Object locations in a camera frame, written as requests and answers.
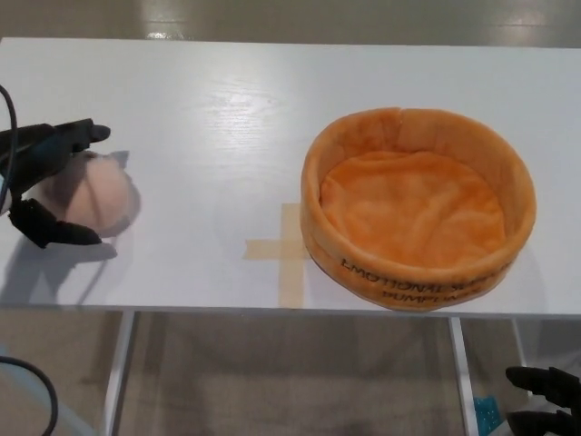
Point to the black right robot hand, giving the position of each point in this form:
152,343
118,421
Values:
563,395

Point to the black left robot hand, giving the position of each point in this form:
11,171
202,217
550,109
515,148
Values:
41,145

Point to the pink round plush toy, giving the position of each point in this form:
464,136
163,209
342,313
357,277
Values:
104,195

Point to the orange plush round plate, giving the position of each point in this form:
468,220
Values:
413,213

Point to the white metal table leg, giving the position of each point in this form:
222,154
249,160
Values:
120,372
463,372
524,345

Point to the teal speckled object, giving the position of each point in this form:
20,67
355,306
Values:
488,415

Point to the short beige masking tape strip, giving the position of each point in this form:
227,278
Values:
268,250

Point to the light blue translucent object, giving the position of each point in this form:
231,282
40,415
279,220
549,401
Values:
27,409

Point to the long beige masking tape strip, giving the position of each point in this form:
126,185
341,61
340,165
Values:
290,281

